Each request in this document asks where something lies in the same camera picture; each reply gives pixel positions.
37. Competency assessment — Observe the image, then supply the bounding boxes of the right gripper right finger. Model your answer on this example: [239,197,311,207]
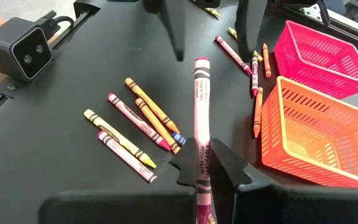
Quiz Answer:
[209,138,358,224]

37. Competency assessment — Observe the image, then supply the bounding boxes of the silver metal bracket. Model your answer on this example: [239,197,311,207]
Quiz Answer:
[301,2,326,23]

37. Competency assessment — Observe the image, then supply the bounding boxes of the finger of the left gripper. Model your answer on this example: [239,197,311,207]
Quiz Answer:
[234,0,269,62]
[158,0,186,62]

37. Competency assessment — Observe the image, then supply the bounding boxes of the orange crayon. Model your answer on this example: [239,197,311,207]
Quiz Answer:
[262,42,273,78]
[124,77,181,134]
[252,86,264,139]
[134,97,182,156]

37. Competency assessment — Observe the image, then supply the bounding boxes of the dark grey table camera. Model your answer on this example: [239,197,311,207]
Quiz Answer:
[0,16,55,83]

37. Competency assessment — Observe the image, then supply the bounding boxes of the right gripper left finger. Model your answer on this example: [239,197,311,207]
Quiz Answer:
[38,137,198,224]

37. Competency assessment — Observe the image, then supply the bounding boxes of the orange plastic basket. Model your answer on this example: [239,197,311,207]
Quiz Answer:
[260,75,358,190]

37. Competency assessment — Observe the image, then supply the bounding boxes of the red-violet crayon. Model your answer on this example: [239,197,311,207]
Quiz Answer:
[193,57,218,224]

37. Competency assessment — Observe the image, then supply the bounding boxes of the dark blue crayon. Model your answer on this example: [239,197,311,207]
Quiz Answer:
[171,131,187,147]

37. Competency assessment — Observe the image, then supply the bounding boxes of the black camera cable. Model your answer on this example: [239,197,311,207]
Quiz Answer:
[35,10,75,34]

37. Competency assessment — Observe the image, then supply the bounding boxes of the red-pink plastic basket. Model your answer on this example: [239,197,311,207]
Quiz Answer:
[273,19,358,100]

